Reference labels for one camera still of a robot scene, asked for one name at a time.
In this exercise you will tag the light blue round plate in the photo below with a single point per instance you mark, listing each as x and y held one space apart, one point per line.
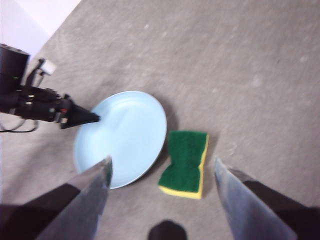
130 130

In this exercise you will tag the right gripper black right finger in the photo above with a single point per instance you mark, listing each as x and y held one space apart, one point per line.
250 212

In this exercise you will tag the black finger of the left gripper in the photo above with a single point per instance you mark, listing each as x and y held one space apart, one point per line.
78 116

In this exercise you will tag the yellow sponge with green pad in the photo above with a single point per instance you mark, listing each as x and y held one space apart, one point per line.
185 155

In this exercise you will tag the pale grey left wrist camera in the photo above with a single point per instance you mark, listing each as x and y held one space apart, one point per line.
48 67

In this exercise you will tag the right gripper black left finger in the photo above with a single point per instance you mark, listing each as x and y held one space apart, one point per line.
75 212

